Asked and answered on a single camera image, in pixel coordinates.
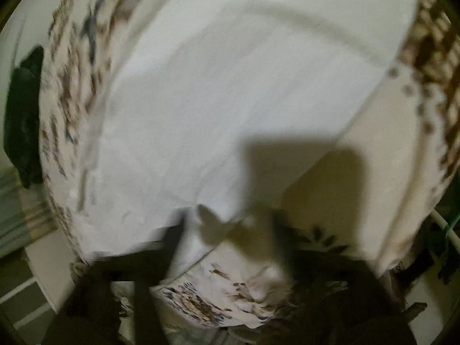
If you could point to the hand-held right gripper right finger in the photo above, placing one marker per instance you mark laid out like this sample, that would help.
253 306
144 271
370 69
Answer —
345 294

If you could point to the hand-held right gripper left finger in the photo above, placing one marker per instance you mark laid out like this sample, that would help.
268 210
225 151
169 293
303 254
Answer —
169 239

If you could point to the white pants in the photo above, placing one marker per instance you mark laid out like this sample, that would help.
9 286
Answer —
233 79

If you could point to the floral printed blanket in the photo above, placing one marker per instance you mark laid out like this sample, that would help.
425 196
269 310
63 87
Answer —
388 172

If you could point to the striped cloth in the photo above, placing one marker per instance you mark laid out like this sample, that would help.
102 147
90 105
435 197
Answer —
21 208

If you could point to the dark green cloth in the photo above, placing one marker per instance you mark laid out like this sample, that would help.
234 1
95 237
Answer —
23 115

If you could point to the white metal rail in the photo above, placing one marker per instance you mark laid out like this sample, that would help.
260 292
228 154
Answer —
447 228

